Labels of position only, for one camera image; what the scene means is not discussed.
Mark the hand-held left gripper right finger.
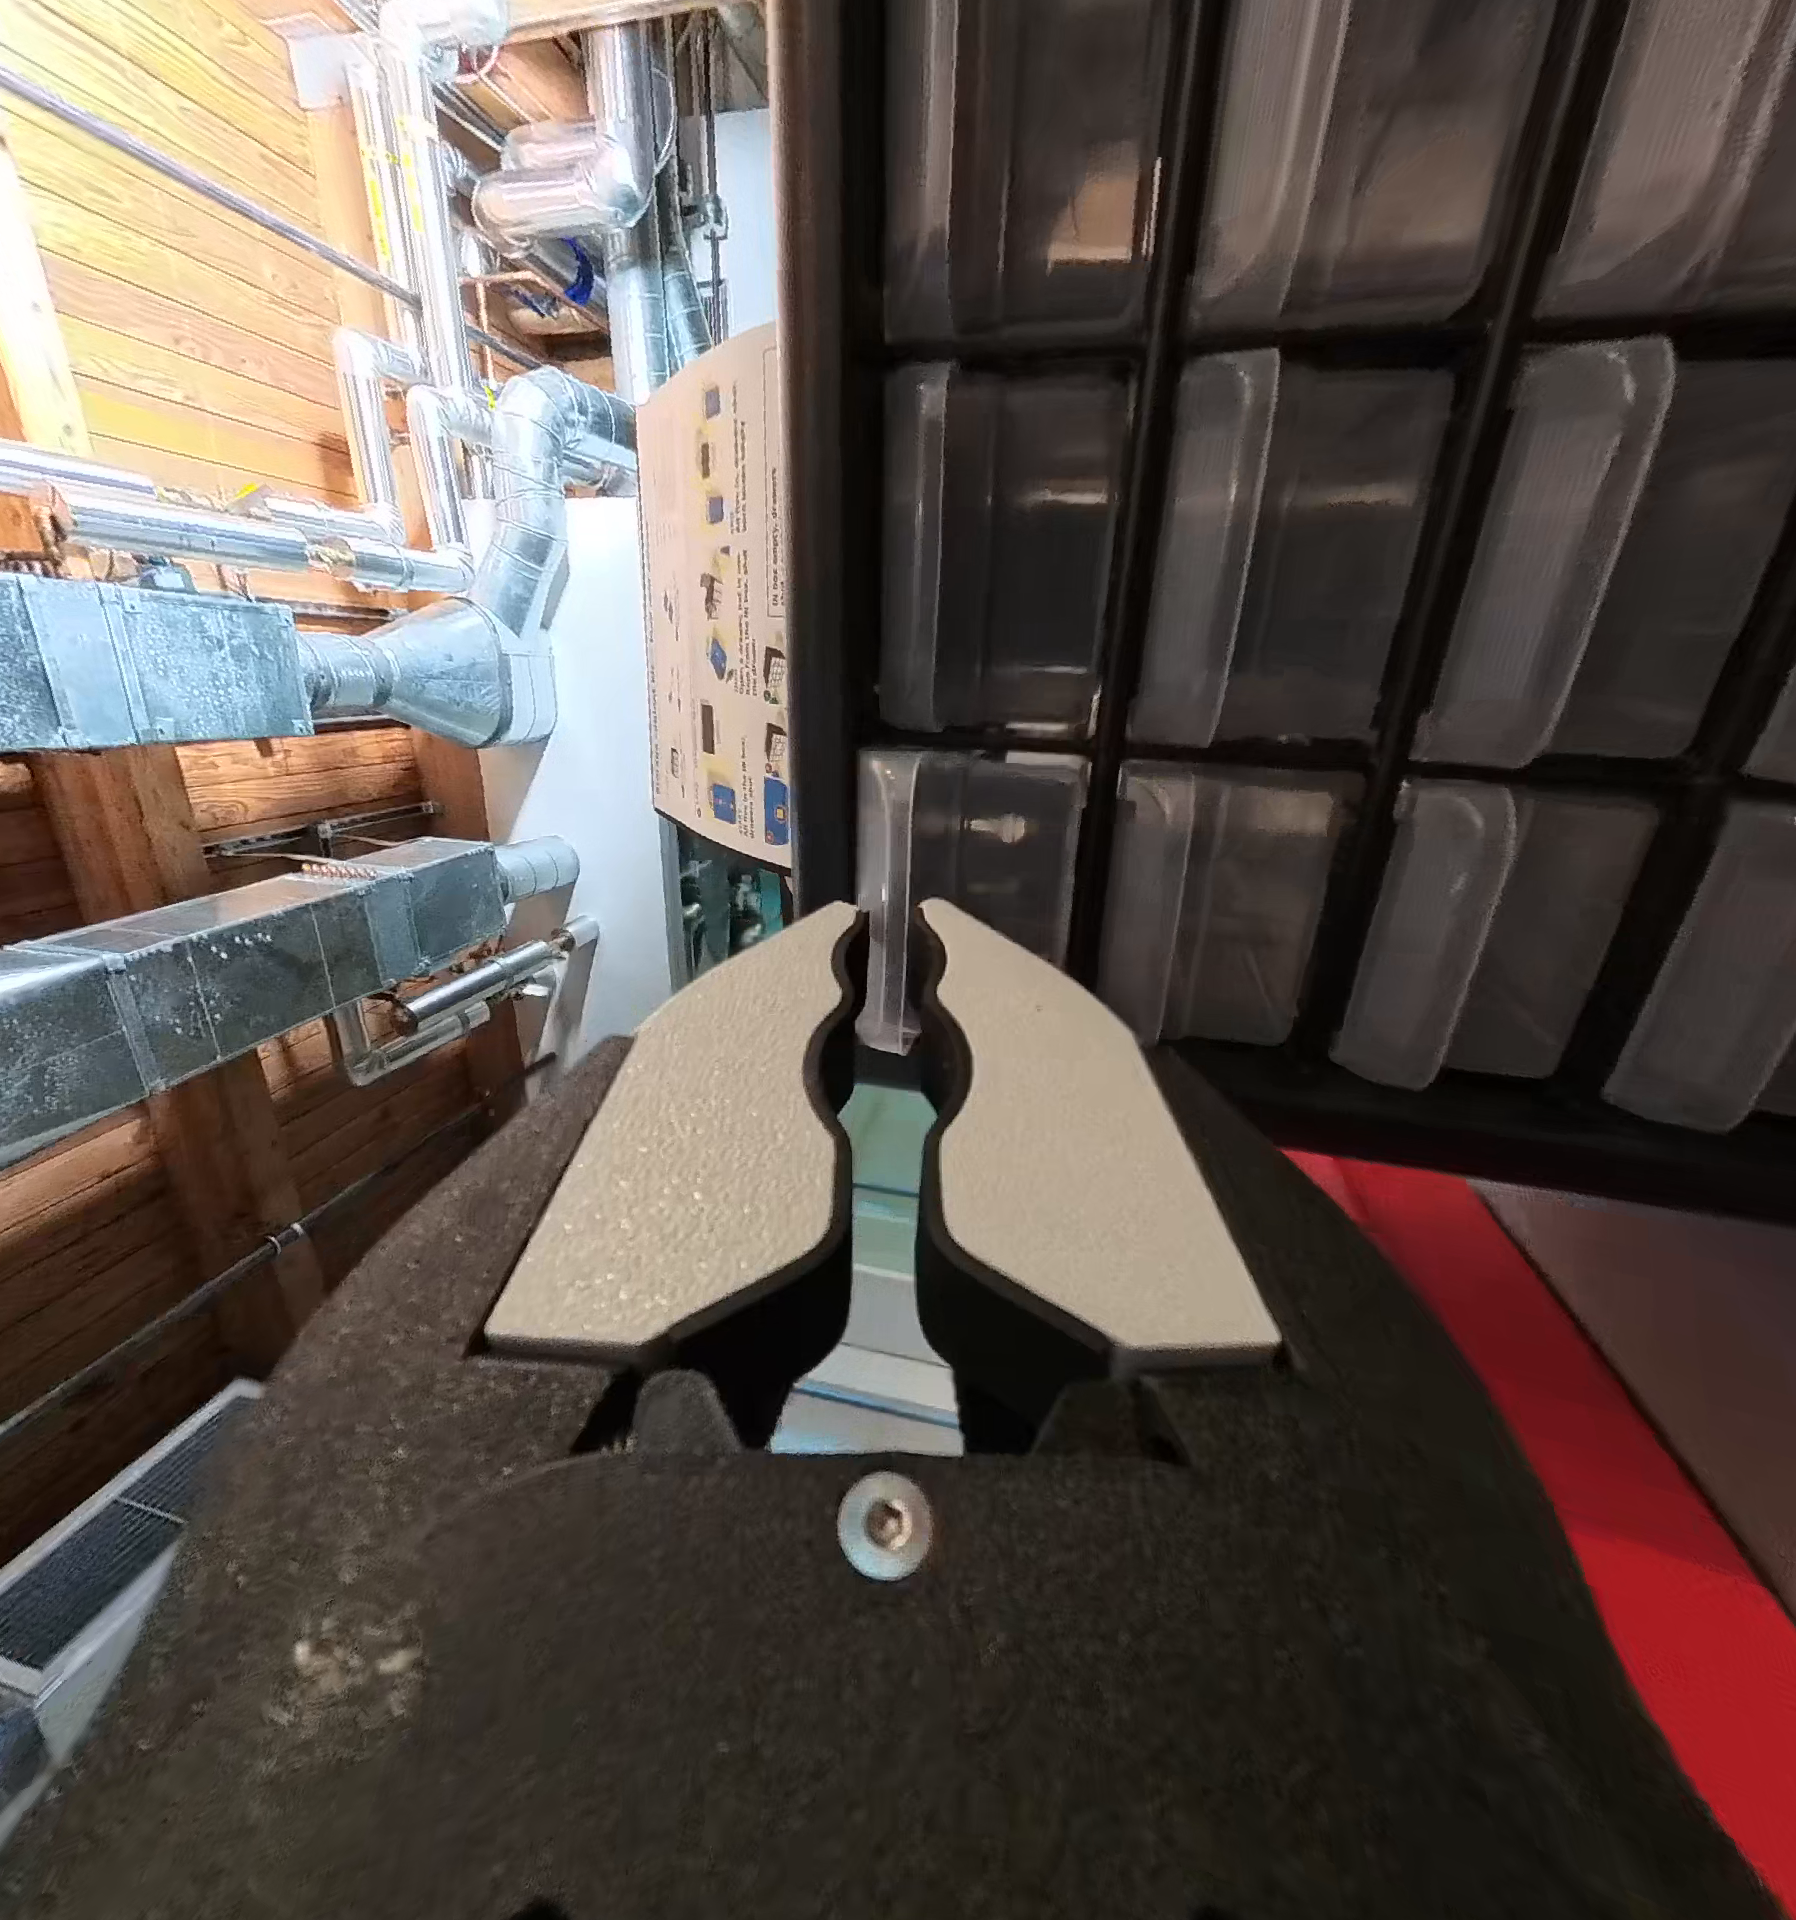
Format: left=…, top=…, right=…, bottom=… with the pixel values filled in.
left=918, top=895, right=1286, bottom=1373

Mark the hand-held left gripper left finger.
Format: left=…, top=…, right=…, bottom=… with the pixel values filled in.
left=484, top=902, right=861, bottom=1367

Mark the clear plastic drawer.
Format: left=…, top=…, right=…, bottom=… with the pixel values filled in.
left=849, top=746, right=1096, bottom=1058

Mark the red plastic bin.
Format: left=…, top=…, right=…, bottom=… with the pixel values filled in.
left=1290, top=1148, right=1796, bottom=1920

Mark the black drawer cabinet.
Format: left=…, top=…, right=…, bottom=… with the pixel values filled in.
left=774, top=0, right=1796, bottom=1238

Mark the printed instruction sheet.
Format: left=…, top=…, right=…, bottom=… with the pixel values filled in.
left=638, top=322, right=795, bottom=862

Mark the white vent unit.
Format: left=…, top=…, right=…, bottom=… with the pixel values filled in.
left=0, top=1381, right=264, bottom=1862

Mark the silver pipe bundle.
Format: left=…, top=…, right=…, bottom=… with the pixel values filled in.
left=0, top=0, right=690, bottom=631

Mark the metal air duct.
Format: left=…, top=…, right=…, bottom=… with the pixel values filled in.
left=0, top=834, right=584, bottom=1200
left=0, top=564, right=562, bottom=758

